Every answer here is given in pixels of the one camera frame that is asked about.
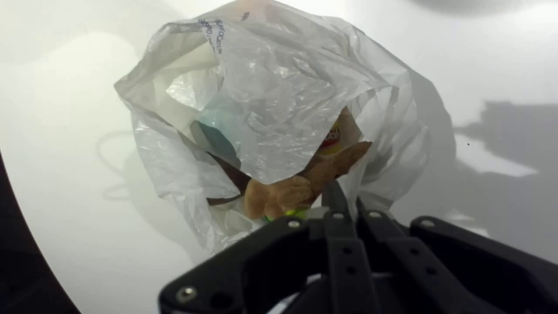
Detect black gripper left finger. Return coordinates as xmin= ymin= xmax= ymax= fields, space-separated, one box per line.
xmin=156 ymin=180 xmax=385 ymax=314

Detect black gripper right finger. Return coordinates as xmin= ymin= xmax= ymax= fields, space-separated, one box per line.
xmin=353 ymin=196 xmax=558 ymax=314

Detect lime green small bottle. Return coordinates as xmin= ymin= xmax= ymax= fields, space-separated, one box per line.
xmin=263 ymin=208 xmax=310 ymax=224

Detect brown plush moose toy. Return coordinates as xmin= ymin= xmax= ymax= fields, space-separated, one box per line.
xmin=242 ymin=107 xmax=374 ymax=222

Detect green cardboard box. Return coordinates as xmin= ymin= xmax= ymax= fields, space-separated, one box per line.
xmin=190 ymin=109 xmax=244 ymax=172

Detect white plastic bag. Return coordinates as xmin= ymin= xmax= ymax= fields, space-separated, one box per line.
xmin=113 ymin=0 xmax=458 ymax=259

